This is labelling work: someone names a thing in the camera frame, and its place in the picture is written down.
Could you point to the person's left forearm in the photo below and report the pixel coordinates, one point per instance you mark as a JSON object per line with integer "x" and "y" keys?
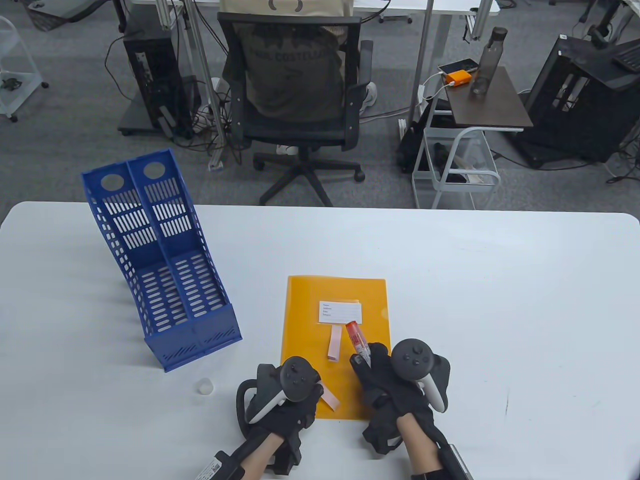
{"x": 260, "y": 457}

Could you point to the white wheeled cart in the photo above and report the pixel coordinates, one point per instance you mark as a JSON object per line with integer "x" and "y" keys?
{"x": 480, "y": 155}
{"x": 20, "y": 95}

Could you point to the pink sticky note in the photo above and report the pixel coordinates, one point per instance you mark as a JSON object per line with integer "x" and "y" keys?
{"x": 335, "y": 344}
{"x": 331, "y": 400}

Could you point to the black mesh office chair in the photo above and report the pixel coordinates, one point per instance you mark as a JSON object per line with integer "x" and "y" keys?
{"x": 300, "y": 135}

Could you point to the black open-frame computer case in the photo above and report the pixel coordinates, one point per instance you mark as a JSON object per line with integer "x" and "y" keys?
{"x": 590, "y": 115}

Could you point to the clear glue stick cap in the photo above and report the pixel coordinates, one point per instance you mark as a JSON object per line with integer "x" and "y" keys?
{"x": 205, "y": 387}

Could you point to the blue plastic file rack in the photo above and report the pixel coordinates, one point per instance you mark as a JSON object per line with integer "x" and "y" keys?
{"x": 170, "y": 300}

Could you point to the black computer tower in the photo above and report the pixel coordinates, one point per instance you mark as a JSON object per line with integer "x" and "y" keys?
{"x": 155, "y": 75}

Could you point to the black and white hand controller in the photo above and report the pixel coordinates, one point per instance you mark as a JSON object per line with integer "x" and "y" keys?
{"x": 297, "y": 377}
{"x": 415, "y": 357}

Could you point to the aluminium frame post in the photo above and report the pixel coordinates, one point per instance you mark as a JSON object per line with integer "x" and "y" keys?
{"x": 480, "y": 20}
{"x": 422, "y": 60}
{"x": 200, "y": 70}

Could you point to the brown side table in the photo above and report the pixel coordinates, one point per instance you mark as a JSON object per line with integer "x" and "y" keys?
{"x": 490, "y": 110}

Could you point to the orange power bank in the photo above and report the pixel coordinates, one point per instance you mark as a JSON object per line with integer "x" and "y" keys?
{"x": 459, "y": 77}

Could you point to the person's right forearm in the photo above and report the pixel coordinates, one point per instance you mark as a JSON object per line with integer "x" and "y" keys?
{"x": 420, "y": 445}

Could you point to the person's left hand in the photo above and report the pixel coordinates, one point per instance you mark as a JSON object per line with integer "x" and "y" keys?
{"x": 302, "y": 412}

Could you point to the red and white glue stick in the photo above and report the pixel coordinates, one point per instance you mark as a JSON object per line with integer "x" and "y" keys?
{"x": 355, "y": 337}

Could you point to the white office desk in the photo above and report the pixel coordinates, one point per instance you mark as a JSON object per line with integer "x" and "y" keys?
{"x": 450, "y": 6}

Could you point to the black bag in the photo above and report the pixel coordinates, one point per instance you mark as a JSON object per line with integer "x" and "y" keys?
{"x": 412, "y": 150}

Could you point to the black keyboard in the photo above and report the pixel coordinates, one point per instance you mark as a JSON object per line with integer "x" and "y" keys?
{"x": 627, "y": 57}

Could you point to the black smartphone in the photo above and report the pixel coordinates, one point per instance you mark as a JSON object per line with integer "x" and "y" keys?
{"x": 457, "y": 65}

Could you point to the yellow L-shaped folder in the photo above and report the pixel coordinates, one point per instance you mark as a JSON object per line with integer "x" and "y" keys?
{"x": 310, "y": 320}

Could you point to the white lined label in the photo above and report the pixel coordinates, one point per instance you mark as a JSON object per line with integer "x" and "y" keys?
{"x": 340, "y": 312}

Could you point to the person's right hand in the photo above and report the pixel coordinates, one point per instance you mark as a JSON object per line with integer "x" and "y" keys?
{"x": 377, "y": 380}

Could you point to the dark transparent water bottle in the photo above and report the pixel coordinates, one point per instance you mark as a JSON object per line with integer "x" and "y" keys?
{"x": 487, "y": 60}

